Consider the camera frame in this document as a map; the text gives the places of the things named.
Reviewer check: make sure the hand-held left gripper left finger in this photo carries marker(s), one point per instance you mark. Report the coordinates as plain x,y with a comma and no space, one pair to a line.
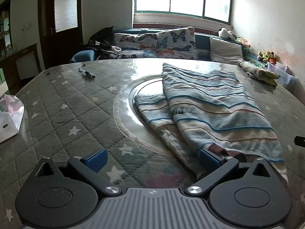
96,160

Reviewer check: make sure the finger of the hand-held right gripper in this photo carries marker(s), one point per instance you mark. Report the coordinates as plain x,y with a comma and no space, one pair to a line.
300,140

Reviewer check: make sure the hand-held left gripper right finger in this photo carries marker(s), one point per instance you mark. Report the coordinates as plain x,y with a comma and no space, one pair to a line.
208,160

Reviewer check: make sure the blue beige striped pants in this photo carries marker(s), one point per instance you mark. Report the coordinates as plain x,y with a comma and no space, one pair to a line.
214,105

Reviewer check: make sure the round glass turntable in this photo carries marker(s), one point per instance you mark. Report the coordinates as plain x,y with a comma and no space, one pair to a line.
124,114

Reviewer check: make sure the clear plastic storage box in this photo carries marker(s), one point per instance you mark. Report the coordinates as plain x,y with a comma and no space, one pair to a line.
283,75

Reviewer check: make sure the folded yellow cloth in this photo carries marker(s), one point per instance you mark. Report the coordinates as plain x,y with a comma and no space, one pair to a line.
262,74

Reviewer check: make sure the small metal tool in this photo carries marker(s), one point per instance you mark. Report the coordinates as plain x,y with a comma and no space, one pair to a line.
85,72

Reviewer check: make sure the brown green plush toys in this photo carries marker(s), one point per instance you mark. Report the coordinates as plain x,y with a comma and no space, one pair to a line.
268,56

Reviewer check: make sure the white pink plastic bag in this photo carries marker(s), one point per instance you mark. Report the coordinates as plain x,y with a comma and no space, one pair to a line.
9,124

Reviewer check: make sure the blue stool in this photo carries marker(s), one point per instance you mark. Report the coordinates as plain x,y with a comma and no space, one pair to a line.
82,56

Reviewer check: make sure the black white cloth bag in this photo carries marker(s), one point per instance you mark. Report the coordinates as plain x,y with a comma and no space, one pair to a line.
109,51

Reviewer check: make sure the white grey cushion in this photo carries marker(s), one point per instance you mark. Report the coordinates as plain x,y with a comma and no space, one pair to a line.
226,50

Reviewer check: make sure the colourful small plush toys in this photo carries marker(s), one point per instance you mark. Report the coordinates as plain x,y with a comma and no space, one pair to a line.
243,42

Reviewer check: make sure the butterfly print blanket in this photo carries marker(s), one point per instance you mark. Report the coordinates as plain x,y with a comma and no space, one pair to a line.
138,53

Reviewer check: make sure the blue sofa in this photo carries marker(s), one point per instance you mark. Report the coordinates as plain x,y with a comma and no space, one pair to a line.
202,45

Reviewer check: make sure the dark wooden door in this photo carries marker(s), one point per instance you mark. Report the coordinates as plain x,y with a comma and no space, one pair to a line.
64,43

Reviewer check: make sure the square butterfly print cushion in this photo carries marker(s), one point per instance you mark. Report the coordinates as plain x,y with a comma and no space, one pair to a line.
177,40

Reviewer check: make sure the dark wooden cabinet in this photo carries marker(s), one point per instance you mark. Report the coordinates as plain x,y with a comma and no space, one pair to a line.
26,57

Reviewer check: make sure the long butterfly print cushion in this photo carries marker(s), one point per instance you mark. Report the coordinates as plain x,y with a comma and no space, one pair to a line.
135,40

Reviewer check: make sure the white plush toy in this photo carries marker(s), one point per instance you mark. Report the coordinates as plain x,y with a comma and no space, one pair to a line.
224,32

